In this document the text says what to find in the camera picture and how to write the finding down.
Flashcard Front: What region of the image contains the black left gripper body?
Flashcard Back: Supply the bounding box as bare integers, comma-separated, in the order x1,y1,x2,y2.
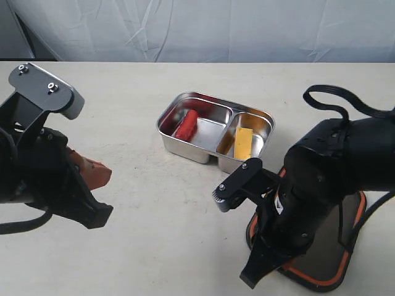
1,128,113,229

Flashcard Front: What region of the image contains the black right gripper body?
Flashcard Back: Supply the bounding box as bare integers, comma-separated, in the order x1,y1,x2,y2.
240,146,346,289

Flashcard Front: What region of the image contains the dark transparent lunch box lid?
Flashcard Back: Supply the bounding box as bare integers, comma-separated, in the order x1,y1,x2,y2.
246,183,366,292

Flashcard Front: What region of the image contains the yellow toy cheese wedge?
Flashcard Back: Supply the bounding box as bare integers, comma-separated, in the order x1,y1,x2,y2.
233,127,253,160

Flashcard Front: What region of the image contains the red toy sausage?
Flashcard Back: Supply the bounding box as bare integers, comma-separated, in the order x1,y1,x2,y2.
175,110,198,141

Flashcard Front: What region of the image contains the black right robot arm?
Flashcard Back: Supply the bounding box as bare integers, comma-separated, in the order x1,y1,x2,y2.
240,117,394,288

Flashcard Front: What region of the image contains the grey-blue backdrop cloth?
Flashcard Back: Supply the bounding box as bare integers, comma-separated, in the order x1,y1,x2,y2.
1,1,394,63

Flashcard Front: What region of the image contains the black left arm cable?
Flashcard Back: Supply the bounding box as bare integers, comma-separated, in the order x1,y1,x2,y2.
0,206,53,236

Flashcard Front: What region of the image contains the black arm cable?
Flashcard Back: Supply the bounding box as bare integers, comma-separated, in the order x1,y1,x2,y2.
302,84,395,121
0,206,53,236

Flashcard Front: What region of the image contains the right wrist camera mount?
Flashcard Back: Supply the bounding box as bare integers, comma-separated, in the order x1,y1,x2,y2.
212,158,281,213

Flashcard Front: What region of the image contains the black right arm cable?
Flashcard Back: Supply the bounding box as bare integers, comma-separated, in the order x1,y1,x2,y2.
302,84,395,121

